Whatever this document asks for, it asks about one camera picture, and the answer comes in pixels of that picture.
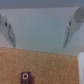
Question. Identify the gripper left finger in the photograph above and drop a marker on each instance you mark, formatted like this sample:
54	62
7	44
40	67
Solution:
9	32

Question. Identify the white cabinet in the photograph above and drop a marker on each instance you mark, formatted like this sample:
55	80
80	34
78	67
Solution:
40	28

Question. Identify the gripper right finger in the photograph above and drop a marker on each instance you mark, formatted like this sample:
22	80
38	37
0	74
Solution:
70	30

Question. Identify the white plastic box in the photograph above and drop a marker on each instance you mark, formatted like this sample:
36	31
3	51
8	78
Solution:
81	68

